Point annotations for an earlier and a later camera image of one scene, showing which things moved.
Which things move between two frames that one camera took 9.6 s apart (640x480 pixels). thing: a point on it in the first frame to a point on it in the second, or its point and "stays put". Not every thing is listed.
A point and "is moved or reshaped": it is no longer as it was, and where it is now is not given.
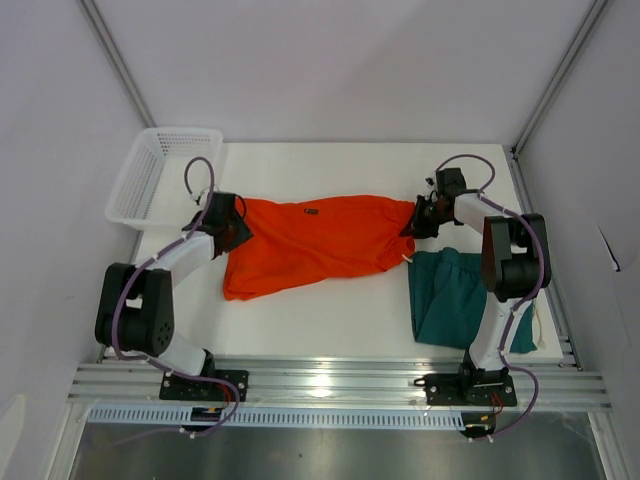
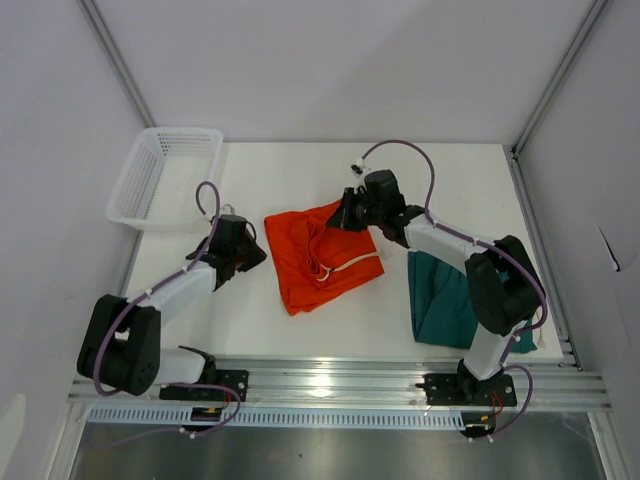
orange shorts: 303,240 is moved or reshaped
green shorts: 448,291 stays put
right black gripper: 416,228 to 343,218
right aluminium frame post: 592,15 stays put
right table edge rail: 559,323 stays put
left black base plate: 173,387 stays put
